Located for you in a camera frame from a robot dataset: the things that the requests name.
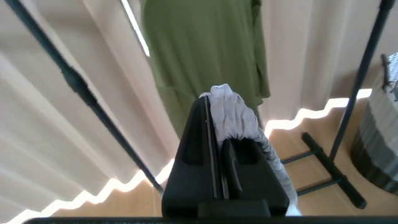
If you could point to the white laundry basket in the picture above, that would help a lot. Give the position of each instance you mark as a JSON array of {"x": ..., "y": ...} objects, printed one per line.
[{"x": 379, "y": 140}]

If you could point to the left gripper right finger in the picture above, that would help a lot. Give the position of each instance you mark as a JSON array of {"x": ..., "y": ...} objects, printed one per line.
[{"x": 258, "y": 186}]

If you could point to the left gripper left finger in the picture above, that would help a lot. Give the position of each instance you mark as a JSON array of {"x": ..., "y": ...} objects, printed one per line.
[{"x": 189, "y": 180}]

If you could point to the green long-sleeved shirt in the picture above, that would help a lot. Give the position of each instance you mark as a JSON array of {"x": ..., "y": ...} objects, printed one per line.
[{"x": 202, "y": 46}]

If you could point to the pale grey shorts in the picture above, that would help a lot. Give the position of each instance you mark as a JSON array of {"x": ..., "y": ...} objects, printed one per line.
[{"x": 230, "y": 112}]

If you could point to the black clothes rack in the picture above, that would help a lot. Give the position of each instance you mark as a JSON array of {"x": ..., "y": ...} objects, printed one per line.
[{"x": 77, "y": 84}]

